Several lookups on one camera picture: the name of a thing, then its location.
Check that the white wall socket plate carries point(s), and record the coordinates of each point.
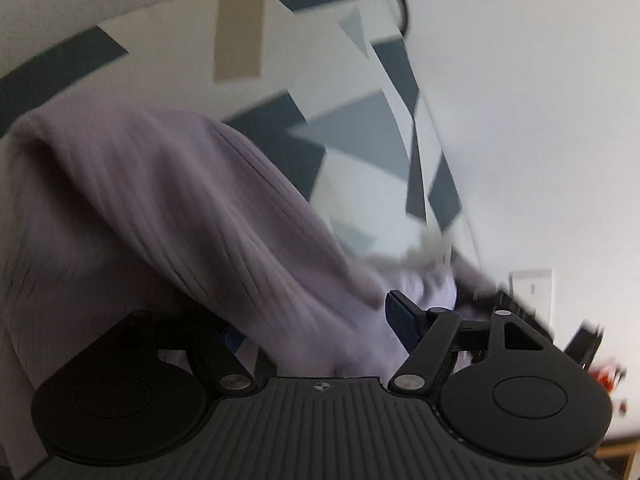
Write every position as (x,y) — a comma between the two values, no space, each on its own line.
(531,287)

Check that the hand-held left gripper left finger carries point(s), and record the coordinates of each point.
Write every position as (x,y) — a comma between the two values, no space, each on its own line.
(231,343)

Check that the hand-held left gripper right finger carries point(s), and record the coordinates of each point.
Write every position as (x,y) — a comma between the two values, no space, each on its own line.
(402,320)

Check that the lilac ribbed garment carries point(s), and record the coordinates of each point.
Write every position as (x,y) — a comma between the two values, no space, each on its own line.
(165,220)

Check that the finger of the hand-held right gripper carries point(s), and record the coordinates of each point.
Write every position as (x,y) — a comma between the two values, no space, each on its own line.
(475,294)

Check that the red orange object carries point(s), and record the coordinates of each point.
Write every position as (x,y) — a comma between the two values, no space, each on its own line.
(607,377)

